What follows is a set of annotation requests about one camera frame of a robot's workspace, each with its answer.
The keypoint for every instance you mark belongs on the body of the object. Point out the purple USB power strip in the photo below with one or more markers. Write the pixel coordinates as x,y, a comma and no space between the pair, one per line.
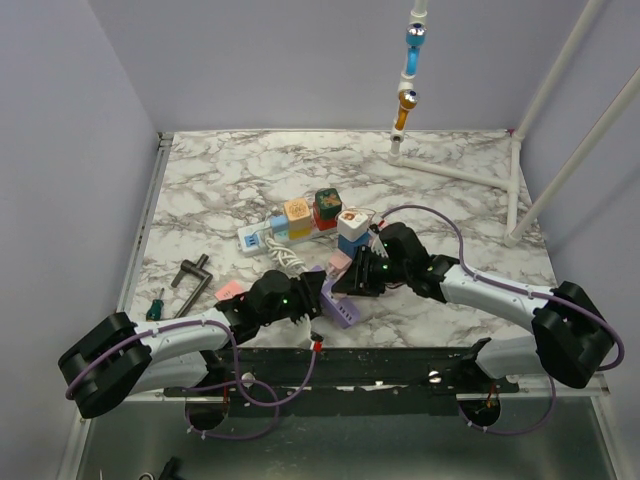
339,308

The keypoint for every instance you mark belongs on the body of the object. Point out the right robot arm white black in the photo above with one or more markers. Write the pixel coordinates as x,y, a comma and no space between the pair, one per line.
566,338

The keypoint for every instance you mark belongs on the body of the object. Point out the light blue plug adapter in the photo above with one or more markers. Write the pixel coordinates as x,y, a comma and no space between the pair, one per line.
279,226

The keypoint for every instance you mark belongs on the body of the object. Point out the blue cube socket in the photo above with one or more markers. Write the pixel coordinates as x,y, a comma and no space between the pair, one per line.
350,247

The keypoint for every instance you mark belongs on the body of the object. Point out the white power strip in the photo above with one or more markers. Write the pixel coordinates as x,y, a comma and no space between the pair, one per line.
252,238

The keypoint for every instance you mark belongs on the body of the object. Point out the pink power strip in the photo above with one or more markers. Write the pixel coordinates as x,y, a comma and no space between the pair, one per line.
338,263

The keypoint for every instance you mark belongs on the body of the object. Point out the beige cube socket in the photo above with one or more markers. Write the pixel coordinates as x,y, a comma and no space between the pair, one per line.
298,214

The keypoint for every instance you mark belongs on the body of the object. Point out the green handled screwdriver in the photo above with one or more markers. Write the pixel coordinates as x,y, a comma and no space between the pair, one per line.
154,313

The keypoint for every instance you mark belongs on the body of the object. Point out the dark green cube socket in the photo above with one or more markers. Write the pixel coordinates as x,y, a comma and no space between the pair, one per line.
328,203

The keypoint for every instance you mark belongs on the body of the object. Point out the white PVC pipe frame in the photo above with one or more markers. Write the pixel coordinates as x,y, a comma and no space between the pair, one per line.
592,82

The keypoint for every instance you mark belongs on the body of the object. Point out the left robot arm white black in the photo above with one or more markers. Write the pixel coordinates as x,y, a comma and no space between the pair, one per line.
119,357

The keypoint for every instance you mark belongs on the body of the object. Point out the blue orange pipe stand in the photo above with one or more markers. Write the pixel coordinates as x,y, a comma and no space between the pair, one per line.
408,98

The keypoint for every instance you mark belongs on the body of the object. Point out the pink cube socket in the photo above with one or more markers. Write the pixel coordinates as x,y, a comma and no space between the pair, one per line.
228,291

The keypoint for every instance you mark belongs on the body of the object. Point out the red cube socket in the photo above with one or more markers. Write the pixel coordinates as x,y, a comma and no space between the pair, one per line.
323,224

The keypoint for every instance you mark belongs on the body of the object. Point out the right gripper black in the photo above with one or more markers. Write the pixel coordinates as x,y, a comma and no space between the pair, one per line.
360,281

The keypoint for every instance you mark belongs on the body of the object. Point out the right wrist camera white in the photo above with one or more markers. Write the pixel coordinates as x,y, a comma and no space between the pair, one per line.
376,244

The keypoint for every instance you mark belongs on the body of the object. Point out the grey metal crank handle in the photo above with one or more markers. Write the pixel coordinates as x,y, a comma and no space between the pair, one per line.
199,278

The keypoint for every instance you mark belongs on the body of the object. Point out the white tiger cube socket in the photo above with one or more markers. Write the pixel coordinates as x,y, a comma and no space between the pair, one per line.
352,224

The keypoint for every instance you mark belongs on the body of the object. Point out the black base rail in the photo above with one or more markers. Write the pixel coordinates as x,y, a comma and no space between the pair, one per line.
339,382

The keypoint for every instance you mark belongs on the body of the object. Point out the yellow cube socket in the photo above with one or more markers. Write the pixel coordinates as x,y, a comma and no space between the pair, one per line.
300,233

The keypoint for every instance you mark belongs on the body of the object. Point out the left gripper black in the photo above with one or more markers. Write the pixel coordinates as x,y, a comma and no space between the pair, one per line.
307,288

